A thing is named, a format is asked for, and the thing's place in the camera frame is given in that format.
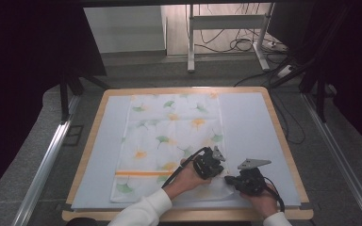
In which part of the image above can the person's left hand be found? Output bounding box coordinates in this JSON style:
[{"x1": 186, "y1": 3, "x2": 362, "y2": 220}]
[{"x1": 162, "y1": 157, "x2": 214, "y2": 201}]

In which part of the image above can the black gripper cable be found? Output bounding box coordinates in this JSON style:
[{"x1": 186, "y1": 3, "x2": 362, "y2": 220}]
[
  {"x1": 160, "y1": 146, "x2": 209, "y2": 189},
  {"x1": 263, "y1": 176, "x2": 287, "y2": 214}
]

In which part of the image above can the dark curtain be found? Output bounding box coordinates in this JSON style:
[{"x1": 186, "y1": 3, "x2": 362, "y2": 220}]
[
  {"x1": 0, "y1": 0, "x2": 107, "y2": 203},
  {"x1": 265, "y1": 0, "x2": 362, "y2": 158}
]

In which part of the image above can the wooden table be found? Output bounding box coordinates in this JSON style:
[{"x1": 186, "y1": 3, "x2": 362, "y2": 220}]
[{"x1": 61, "y1": 86, "x2": 315, "y2": 222}]

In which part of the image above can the white power strip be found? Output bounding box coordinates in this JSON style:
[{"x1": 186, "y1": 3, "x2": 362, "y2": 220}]
[{"x1": 275, "y1": 63, "x2": 297, "y2": 79}]

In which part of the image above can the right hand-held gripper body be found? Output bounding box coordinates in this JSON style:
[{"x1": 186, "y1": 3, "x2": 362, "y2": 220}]
[{"x1": 231, "y1": 157, "x2": 272, "y2": 197}]

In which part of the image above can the white board panel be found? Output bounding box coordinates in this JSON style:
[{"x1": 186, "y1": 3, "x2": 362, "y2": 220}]
[{"x1": 82, "y1": 5, "x2": 168, "y2": 55}]

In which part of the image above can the light blue table mat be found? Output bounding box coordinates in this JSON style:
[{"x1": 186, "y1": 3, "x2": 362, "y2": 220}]
[{"x1": 71, "y1": 91, "x2": 303, "y2": 210}]

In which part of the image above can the black floor cable bundle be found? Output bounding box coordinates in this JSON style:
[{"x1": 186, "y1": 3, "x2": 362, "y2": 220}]
[{"x1": 197, "y1": 3, "x2": 267, "y2": 54}]

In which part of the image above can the dark floor vent grille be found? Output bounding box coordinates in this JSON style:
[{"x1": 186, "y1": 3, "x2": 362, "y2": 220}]
[{"x1": 62, "y1": 124, "x2": 85, "y2": 147}]

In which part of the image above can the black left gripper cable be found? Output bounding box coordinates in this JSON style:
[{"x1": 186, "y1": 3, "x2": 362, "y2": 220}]
[{"x1": 160, "y1": 146, "x2": 209, "y2": 189}]

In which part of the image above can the white ginkgo leaf print pillowcase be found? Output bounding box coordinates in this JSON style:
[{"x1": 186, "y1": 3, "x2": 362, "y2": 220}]
[{"x1": 109, "y1": 92, "x2": 238, "y2": 204}]

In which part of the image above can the thin black floor cable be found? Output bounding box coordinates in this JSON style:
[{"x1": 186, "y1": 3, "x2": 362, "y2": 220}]
[{"x1": 269, "y1": 89, "x2": 307, "y2": 146}]

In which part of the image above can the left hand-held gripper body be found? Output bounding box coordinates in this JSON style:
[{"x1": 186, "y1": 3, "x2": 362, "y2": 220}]
[{"x1": 192, "y1": 145, "x2": 227, "y2": 181}]

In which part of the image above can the white metal desk frame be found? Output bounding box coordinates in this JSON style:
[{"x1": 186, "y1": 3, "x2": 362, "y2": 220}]
[{"x1": 186, "y1": 2, "x2": 276, "y2": 73}]

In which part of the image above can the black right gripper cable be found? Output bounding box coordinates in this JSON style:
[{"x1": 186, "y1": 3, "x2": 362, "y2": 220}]
[{"x1": 263, "y1": 176, "x2": 287, "y2": 214}]

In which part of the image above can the silver metal floor rail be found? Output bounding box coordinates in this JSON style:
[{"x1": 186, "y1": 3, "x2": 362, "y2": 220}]
[
  {"x1": 11, "y1": 93, "x2": 82, "y2": 226},
  {"x1": 301, "y1": 91, "x2": 362, "y2": 226}
]

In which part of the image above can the person's right hand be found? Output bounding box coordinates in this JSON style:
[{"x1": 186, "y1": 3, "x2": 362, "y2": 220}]
[{"x1": 239, "y1": 184, "x2": 279, "y2": 220}]

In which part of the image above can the black metal stand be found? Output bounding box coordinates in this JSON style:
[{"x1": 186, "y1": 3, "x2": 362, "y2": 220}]
[
  {"x1": 269, "y1": 3, "x2": 354, "y2": 124},
  {"x1": 58, "y1": 70, "x2": 111, "y2": 124}
]

